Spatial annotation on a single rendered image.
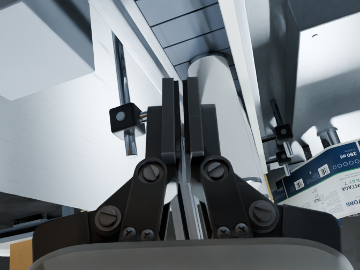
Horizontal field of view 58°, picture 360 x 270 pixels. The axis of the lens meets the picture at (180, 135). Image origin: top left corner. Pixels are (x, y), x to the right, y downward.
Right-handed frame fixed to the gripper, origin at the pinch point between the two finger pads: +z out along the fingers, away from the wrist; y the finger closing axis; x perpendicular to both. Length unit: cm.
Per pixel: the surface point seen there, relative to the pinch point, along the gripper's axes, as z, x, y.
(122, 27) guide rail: 9.3, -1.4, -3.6
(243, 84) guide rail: 19.1, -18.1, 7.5
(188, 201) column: 17, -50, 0
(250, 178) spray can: 6.3, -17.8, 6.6
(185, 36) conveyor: 20.3, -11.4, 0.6
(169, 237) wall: 142, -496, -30
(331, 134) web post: 31, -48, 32
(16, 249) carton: 45, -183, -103
